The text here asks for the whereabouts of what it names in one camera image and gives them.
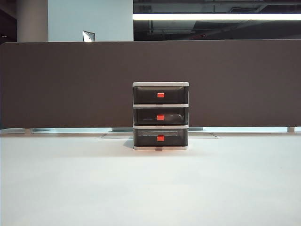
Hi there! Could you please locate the white earphone charging case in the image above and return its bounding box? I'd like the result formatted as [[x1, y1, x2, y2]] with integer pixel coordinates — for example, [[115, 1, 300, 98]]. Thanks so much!
[[164, 113, 183, 122]]

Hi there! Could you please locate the small three-drawer storage cabinet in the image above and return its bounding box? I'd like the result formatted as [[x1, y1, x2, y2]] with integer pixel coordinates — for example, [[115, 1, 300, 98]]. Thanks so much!
[[132, 81, 190, 151]]

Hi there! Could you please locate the brown fabric desk partition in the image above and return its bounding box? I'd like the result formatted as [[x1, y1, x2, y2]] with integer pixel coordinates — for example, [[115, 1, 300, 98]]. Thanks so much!
[[0, 39, 301, 129]]

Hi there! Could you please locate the long ceiling light strip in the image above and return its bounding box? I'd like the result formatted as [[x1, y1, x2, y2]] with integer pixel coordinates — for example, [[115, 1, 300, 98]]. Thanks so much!
[[133, 13, 301, 21]]

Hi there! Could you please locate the white round column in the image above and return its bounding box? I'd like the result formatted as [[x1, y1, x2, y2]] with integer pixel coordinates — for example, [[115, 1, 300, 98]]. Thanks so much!
[[16, 0, 49, 43]]

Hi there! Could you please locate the table cable hatch cover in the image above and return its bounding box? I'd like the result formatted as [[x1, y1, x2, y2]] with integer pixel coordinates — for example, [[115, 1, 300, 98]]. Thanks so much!
[[95, 133, 222, 140]]

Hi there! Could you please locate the metal wall plate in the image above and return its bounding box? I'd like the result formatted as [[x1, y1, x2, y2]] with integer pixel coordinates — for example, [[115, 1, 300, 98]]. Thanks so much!
[[82, 30, 95, 43]]

